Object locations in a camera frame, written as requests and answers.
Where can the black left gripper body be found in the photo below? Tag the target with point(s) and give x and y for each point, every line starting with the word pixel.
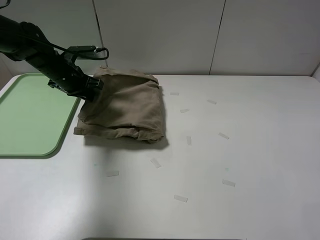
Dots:
pixel 68 77

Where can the clear tape piece lower left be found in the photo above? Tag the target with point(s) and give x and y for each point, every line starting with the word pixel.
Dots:
pixel 112 173

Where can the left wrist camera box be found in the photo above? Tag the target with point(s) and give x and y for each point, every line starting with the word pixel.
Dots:
pixel 86 52

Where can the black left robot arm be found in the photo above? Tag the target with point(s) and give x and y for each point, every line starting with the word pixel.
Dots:
pixel 24 41

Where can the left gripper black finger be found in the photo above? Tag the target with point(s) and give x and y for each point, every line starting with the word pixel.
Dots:
pixel 93 83

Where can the clear tape piece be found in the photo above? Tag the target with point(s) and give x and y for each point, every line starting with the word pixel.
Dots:
pixel 184 110
pixel 174 93
pixel 211 101
pixel 224 136
pixel 155 162
pixel 181 198
pixel 189 140
pixel 112 173
pixel 228 183

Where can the clear tape piece far top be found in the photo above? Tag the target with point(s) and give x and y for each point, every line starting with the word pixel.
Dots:
pixel 174 93

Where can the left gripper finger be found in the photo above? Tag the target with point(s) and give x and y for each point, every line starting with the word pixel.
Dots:
pixel 90 94

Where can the khaki shorts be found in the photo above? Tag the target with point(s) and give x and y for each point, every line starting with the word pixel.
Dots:
pixel 129 105

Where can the clear tape piece near front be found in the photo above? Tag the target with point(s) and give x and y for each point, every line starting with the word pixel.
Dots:
pixel 181 198

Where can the green plastic tray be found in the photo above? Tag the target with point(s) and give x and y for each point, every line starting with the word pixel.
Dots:
pixel 34 118

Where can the clear tape piece front right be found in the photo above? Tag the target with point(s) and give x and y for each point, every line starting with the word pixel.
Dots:
pixel 228 183

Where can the clear tape piece top right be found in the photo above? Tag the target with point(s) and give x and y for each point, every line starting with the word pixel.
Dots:
pixel 211 101

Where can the clear tape piece centre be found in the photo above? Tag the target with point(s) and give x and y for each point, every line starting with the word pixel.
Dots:
pixel 155 162

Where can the clear tape piece upper middle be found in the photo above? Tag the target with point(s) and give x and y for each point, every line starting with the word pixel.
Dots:
pixel 184 110

